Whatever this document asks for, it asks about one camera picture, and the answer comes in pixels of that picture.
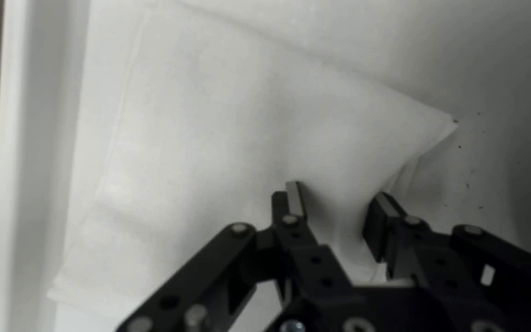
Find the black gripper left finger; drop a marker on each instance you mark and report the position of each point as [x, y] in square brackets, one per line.
[214, 286]

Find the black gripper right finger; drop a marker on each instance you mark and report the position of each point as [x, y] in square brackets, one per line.
[464, 280]

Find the white towel with red stripes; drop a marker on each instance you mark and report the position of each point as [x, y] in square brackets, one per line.
[227, 99]

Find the white plastic tray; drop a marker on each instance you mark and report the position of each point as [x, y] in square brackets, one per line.
[63, 72]

